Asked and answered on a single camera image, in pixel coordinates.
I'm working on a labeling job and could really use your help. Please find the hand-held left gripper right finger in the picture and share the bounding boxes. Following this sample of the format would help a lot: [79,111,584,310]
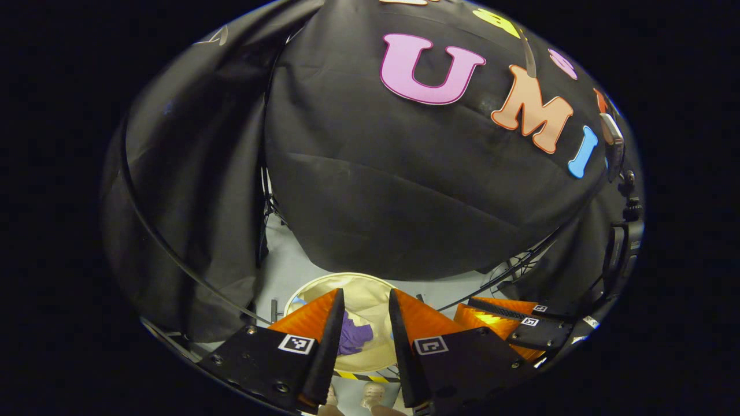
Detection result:
[388,288,538,408]

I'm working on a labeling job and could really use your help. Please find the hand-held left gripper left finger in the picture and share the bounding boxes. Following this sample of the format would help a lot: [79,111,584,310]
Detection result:
[199,288,346,414]

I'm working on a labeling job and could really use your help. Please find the black clothes rack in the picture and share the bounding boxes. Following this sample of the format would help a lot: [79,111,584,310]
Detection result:
[119,116,564,327]

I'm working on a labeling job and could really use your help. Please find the black backdrop cloth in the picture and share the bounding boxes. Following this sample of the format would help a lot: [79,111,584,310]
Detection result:
[101,0,642,341]

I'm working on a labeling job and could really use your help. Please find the beige round laundry hamper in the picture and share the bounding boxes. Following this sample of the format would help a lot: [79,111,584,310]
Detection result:
[283,272,408,375]

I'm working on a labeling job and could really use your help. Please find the black cable bundle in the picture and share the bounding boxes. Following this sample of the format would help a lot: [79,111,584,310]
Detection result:
[489,248,541,287]

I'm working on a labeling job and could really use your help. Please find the yellow black floor tape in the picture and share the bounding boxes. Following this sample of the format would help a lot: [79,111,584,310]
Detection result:
[334,371,401,383]

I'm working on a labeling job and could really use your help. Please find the purple corduroy shirt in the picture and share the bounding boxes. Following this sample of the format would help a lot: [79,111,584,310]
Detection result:
[338,312,375,356]

